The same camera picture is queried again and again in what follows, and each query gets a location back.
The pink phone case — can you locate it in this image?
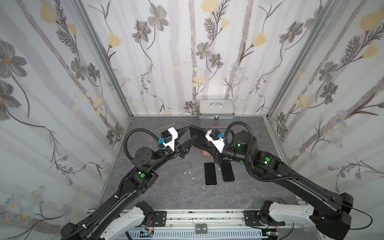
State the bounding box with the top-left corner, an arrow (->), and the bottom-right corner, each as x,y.
202,150 -> 211,157

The black phone with pink edge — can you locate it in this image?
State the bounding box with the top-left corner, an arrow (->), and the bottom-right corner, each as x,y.
204,163 -> 217,186

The blue phone black screen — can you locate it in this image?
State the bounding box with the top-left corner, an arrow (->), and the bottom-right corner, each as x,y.
221,159 -> 235,182

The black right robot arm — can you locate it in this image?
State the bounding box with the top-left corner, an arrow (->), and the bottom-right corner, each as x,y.
194,130 -> 354,240

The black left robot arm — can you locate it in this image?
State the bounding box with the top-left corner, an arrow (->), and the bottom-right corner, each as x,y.
61,126 -> 198,240

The silver aluminium first aid case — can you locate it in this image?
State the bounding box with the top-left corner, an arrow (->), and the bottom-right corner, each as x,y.
199,99 -> 235,129

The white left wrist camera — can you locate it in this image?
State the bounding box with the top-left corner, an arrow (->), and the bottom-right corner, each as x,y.
158,127 -> 179,152

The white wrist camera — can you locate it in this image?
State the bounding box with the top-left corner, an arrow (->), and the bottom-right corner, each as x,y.
158,127 -> 179,152
205,129 -> 225,153

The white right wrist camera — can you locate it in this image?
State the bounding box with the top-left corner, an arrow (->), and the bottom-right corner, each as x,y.
205,129 -> 225,153

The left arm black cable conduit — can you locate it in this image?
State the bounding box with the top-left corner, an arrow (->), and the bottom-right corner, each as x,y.
61,128 -> 161,240

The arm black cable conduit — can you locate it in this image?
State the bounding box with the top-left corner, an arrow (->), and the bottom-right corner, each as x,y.
61,128 -> 161,240
223,121 -> 301,183

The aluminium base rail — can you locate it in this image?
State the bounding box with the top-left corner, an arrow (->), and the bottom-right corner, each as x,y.
82,209 -> 326,240

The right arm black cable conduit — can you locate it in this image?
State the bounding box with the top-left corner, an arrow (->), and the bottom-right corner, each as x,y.
223,121 -> 301,183

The white vented cable duct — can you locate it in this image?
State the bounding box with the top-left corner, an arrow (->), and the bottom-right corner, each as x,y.
128,229 -> 268,240

